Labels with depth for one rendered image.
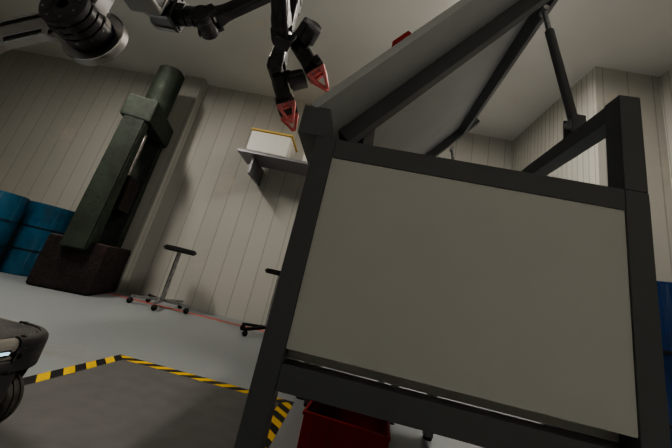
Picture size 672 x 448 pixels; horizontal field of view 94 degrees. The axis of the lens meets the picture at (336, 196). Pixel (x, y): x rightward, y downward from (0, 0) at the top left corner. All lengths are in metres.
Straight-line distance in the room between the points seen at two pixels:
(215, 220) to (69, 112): 2.84
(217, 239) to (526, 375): 3.93
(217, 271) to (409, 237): 3.76
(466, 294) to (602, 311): 0.21
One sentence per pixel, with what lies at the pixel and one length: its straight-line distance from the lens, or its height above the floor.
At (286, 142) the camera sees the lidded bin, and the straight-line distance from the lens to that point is 3.84.
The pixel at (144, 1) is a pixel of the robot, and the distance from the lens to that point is 1.53.
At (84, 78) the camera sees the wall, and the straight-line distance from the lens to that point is 6.34.
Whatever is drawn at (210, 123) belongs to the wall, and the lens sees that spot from 4.93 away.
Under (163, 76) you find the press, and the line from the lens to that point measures 4.60.
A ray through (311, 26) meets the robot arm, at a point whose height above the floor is 1.30.
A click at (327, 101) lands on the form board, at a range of 0.67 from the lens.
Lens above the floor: 0.52
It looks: 17 degrees up
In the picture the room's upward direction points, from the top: 13 degrees clockwise
